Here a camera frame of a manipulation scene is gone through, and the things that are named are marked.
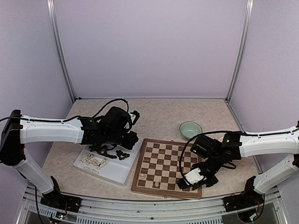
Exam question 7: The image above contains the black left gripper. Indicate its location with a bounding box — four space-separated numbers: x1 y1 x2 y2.
104 130 138 150

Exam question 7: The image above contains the white plastic divided tray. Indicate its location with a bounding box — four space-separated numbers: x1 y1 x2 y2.
73 138 143 186

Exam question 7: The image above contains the wooden chess board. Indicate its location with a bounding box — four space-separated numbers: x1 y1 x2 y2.
131 139 202 199

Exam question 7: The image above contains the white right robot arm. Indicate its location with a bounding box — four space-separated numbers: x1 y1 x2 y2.
185 126 299 211

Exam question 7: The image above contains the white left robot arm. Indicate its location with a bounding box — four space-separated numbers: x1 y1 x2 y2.
0 106 140 212

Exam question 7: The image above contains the pile of dark chess pieces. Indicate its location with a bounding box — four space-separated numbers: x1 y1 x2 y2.
88 144 130 161

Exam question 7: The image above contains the pile of white chess pieces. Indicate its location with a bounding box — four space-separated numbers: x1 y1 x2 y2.
80 154 109 175

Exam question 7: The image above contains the green ceramic bowl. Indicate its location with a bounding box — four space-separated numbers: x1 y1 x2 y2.
179 121 202 140

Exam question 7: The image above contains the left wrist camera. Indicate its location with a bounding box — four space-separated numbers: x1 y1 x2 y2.
129 110 140 125

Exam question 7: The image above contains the front aluminium rail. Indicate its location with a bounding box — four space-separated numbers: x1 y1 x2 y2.
16 184 288 224

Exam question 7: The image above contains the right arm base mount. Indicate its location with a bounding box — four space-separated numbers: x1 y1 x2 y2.
223 192 264 212

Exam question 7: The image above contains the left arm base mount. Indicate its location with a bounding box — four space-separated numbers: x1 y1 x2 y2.
41 191 82 213

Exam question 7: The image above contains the left aluminium frame post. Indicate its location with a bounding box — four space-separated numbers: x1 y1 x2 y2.
47 0 76 103

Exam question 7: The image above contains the aluminium frame post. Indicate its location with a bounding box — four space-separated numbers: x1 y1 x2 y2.
226 0 254 104
47 0 76 103

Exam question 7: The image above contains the right aluminium frame post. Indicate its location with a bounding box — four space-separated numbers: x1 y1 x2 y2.
226 0 254 104

